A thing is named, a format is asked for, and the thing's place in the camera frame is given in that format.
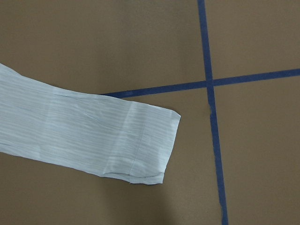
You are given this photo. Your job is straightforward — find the blue tape grid lines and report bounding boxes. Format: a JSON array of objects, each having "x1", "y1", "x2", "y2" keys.
[{"x1": 111, "y1": 0, "x2": 300, "y2": 225}]

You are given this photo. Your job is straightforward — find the light blue striped shirt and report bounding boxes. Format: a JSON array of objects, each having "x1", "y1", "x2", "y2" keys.
[{"x1": 0, "y1": 65, "x2": 180, "y2": 185}]

